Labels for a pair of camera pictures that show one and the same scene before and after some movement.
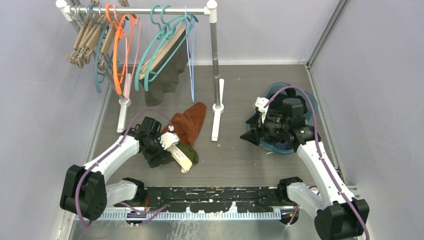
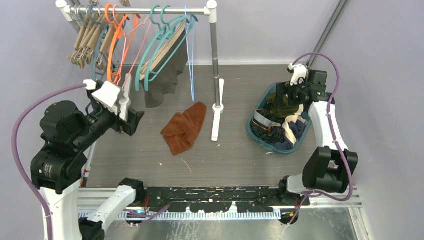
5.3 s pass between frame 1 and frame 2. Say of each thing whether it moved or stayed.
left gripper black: moved
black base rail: stayed
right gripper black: moved
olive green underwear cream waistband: moved
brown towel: stayed
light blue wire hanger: stayed
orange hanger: moved
